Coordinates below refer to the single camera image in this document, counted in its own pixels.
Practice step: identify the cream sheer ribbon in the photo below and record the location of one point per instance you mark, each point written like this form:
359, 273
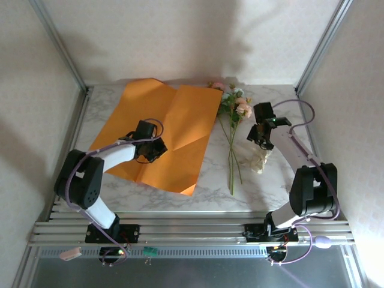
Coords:
255, 163

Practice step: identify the peach artificial flower stem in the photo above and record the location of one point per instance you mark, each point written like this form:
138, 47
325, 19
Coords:
244, 108

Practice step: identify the orange wrapping paper sheet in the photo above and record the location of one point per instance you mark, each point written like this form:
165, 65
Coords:
186, 120

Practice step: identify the pink artificial flower stem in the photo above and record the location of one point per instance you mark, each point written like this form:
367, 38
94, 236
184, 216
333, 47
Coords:
216, 85

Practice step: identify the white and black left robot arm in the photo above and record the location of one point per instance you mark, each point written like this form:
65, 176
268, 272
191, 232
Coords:
120, 156

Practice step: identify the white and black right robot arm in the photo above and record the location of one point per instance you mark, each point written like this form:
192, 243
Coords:
285, 144

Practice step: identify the black controller board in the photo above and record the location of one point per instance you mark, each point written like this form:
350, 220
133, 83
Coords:
277, 251
112, 252

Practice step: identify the grey metal panel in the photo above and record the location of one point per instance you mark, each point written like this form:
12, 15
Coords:
195, 273

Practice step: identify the small pink block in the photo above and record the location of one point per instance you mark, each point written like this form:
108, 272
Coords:
70, 253

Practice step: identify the aluminium side rail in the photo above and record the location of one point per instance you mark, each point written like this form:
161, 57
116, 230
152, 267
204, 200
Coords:
312, 141
78, 120

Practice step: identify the aluminium extrusion base frame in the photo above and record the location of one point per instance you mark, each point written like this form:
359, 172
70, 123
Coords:
195, 231

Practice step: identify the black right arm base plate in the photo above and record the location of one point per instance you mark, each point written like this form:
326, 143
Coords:
255, 232

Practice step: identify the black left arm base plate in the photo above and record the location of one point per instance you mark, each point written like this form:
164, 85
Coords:
96, 234

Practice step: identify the aluminium frame post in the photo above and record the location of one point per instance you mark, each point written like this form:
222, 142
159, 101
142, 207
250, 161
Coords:
59, 45
322, 45

